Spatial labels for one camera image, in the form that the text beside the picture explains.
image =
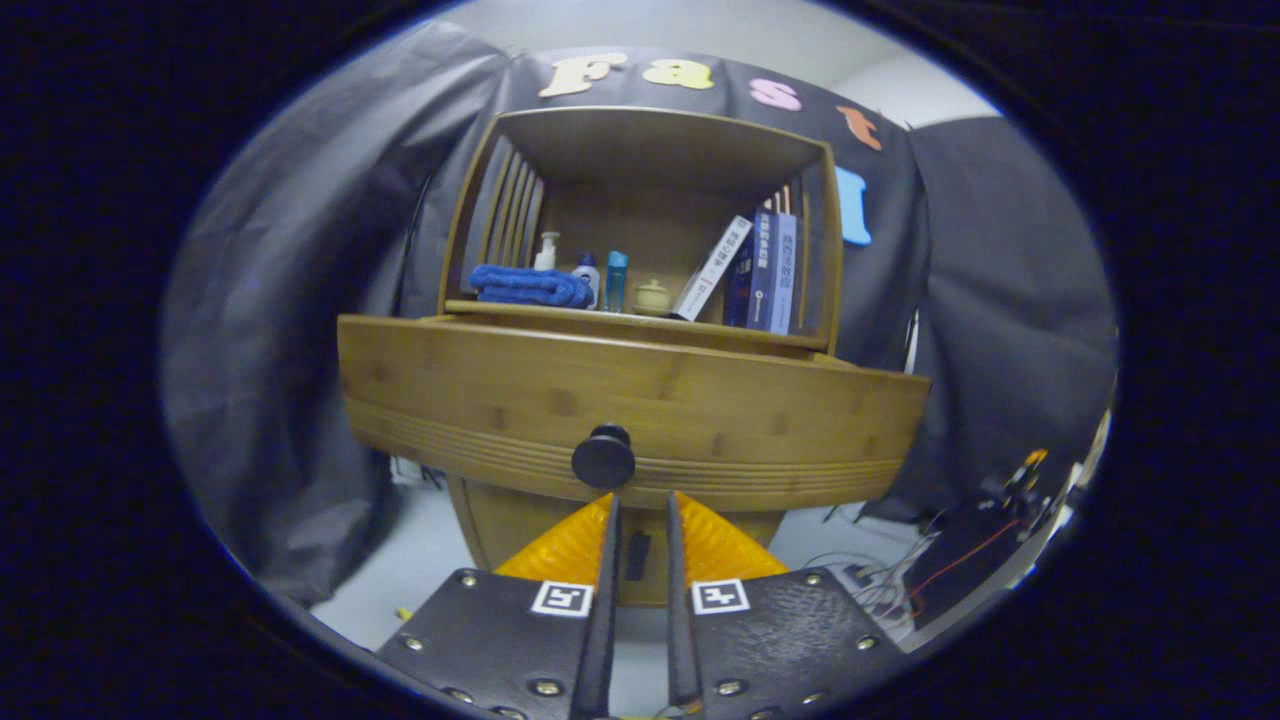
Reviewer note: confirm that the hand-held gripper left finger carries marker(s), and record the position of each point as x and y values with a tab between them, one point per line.
610	560

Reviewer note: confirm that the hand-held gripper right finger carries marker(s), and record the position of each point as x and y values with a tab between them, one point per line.
677	600

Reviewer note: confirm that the wooden countertop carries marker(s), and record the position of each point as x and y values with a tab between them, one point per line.
640	322

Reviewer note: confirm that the wooden cabinet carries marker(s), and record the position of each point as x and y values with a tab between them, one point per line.
650	170

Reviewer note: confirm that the beige lidded tea cup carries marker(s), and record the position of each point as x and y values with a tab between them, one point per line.
653	298

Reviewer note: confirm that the clear blue bottle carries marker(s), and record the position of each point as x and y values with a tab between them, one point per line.
616	285

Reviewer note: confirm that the white bottle with blue cap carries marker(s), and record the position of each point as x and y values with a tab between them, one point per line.
588	280

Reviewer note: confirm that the blue towel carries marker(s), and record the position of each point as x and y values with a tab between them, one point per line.
530	287

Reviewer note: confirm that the white book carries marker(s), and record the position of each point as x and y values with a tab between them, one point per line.
712	268

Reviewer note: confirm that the white pump bottle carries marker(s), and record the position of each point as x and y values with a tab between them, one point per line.
546	255

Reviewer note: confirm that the dark blue book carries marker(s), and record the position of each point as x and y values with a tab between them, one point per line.
758	270

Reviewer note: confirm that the pale blue book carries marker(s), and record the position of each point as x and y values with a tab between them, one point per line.
785	275

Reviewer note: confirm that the orange and black clamp tool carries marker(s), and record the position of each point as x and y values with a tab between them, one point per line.
1025	480

